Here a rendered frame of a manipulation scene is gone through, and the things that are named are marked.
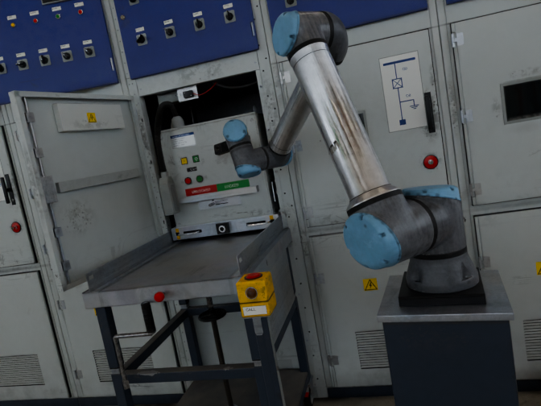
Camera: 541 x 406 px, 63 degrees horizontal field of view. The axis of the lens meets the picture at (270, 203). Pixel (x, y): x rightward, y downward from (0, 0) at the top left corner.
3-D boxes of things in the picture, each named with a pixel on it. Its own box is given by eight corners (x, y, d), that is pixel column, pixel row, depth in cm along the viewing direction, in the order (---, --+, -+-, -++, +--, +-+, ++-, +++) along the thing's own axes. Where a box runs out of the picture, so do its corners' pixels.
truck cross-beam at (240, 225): (279, 226, 203) (278, 213, 202) (173, 241, 216) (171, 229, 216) (282, 224, 208) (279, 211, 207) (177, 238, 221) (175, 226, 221)
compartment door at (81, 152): (51, 292, 167) (1, 94, 158) (156, 246, 224) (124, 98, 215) (64, 292, 164) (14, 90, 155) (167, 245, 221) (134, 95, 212)
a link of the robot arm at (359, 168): (443, 246, 110) (328, -4, 124) (394, 267, 101) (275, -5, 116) (402, 260, 122) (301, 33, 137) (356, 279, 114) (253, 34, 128)
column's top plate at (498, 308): (498, 275, 134) (497, 269, 133) (514, 321, 104) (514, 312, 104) (390, 280, 146) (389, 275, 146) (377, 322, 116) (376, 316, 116)
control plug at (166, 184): (174, 214, 203) (166, 176, 201) (164, 216, 204) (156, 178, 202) (181, 211, 211) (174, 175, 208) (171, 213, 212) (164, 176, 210)
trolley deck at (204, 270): (253, 292, 140) (250, 274, 139) (85, 308, 155) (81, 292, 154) (291, 240, 205) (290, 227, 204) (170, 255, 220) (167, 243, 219)
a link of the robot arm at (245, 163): (270, 168, 168) (260, 138, 170) (244, 174, 162) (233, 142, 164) (260, 176, 176) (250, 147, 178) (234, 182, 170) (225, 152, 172)
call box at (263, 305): (270, 316, 115) (263, 279, 114) (241, 319, 117) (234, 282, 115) (277, 305, 123) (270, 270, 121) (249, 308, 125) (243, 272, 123)
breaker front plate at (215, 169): (272, 217, 203) (253, 113, 198) (176, 230, 215) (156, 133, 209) (273, 217, 205) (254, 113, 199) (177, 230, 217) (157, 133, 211)
